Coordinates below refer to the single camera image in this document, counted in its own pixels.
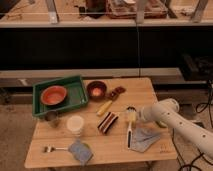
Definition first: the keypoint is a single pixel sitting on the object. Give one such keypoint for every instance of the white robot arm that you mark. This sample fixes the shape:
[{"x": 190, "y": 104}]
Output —
[{"x": 167, "y": 111}]

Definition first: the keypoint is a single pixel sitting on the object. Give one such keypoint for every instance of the orange bowl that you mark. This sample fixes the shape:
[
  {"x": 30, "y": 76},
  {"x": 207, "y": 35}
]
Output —
[{"x": 53, "y": 95}]

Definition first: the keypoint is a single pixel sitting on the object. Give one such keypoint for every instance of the dark purple bowl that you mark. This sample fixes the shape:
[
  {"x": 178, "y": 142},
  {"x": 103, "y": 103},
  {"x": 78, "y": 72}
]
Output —
[{"x": 96, "y": 90}]

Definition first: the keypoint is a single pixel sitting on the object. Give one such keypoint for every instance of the yellow corn cob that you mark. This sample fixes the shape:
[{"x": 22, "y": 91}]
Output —
[{"x": 104, "y": 108}]

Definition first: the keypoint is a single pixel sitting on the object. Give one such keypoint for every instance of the small metal fork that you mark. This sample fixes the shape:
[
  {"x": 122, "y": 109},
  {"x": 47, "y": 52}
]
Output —
[{"x": 50, "y": 149}]

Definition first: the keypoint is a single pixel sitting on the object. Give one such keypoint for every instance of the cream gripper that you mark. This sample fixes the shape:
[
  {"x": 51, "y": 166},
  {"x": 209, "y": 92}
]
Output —
[{"x": 141, "y": 115}]

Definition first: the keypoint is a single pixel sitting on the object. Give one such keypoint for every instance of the green plastic tray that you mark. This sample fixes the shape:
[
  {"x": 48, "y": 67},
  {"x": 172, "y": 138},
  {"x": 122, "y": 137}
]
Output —
[{"x": 76, "y": 96}]

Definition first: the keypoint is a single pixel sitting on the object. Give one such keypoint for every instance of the small metal cup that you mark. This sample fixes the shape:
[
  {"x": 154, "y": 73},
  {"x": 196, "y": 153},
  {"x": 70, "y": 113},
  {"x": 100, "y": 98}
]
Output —
[{"x": 52, "y": 119}]

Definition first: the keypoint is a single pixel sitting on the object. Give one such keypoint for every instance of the grey folded cloth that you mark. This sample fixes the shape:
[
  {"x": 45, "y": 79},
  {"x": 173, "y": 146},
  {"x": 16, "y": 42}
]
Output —
[{"x": 143, "y": 138}]

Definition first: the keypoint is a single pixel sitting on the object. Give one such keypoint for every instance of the wooden table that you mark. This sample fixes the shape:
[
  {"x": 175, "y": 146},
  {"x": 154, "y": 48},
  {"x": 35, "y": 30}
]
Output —
[{"x": 107, "y": 149}]

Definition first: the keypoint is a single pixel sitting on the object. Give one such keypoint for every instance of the blue folded cloth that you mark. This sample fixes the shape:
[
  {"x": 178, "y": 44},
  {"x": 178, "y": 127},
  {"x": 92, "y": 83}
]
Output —
[{"x": 80, "y": 152}]

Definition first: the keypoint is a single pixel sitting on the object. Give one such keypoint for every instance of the striped layered cake toy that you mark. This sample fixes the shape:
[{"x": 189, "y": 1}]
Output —
[{"x": 107, "y": 122}]

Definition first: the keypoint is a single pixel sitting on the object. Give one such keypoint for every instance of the white lidded cup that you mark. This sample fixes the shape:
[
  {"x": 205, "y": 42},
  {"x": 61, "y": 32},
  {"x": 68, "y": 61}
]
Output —
[{"x": 75, "y": 125}]

